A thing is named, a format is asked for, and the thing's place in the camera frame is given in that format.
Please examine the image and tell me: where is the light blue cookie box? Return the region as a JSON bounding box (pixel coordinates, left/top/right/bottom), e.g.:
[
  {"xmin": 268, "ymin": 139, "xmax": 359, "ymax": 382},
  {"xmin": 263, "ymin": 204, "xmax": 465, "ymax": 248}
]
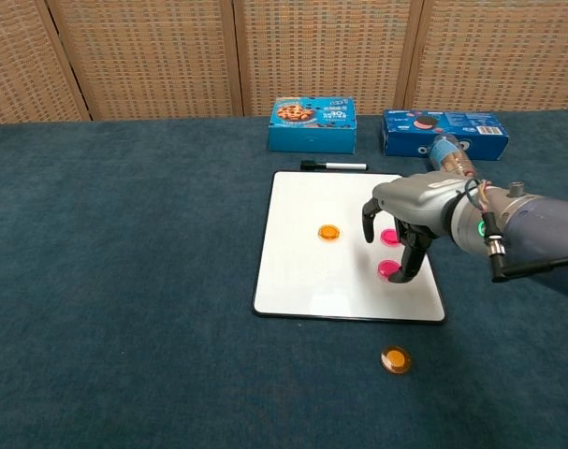
[{"xmin": 267, "ymin": 95, "xmax": 358, "ymax": 155}]

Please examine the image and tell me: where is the clear snack jar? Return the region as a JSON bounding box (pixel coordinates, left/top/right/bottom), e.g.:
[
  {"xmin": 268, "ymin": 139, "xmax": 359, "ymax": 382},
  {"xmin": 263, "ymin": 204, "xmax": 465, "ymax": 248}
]
[{"xmin": 427, "ymin": 133, "xmax": 476, "ymax": 181}]

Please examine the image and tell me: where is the dark teal table cloth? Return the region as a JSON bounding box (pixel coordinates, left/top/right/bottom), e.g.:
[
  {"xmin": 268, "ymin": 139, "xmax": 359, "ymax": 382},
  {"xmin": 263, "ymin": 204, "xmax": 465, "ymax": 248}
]
[{"xmin": 0, "ymin": 109, "xmax": 568, "ymax": 449}]

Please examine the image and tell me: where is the black and white marker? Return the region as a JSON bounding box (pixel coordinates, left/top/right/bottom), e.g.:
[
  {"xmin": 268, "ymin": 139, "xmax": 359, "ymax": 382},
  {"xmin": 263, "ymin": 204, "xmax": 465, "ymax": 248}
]
[{"xmin": 299, "ymin": 159, "xmax": 369, "ymax": 172}]

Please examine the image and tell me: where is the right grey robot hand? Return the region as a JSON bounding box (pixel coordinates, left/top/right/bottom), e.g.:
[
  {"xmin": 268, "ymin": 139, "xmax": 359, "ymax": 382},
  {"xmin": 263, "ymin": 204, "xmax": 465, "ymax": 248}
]
[{"xmin": 361, "ymin": 170, "xmax": 467, "ymax": 285}]

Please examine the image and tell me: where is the dark blue Oreo box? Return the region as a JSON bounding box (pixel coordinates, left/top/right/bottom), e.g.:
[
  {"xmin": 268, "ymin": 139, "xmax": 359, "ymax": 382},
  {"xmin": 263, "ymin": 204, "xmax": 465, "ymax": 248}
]
[{"xmin": 381, "ymin": 109, "xmax": 510, "ymax": 162}]

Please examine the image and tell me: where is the woven bamboo folding screen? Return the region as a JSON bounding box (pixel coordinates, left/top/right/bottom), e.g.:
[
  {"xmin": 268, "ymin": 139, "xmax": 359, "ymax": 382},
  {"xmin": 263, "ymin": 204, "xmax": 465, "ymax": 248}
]
[{"xmin": 0, "ymin": 0, "xmax": 568, "ymax": 127}]

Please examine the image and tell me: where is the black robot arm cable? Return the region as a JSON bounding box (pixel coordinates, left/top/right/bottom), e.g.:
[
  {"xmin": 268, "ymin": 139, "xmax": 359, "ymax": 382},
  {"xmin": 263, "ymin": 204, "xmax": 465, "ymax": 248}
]
[{"xmin": 479, "ymin": 212, "xmax": 568, "ymax": 284}]

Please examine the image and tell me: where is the white board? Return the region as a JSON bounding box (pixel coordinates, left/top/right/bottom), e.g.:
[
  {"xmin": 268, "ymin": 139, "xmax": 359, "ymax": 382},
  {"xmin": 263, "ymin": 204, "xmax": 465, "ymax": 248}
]
[{"xmin": 252, "ymin": 170, "xmax": 447, "ymax": 326}]

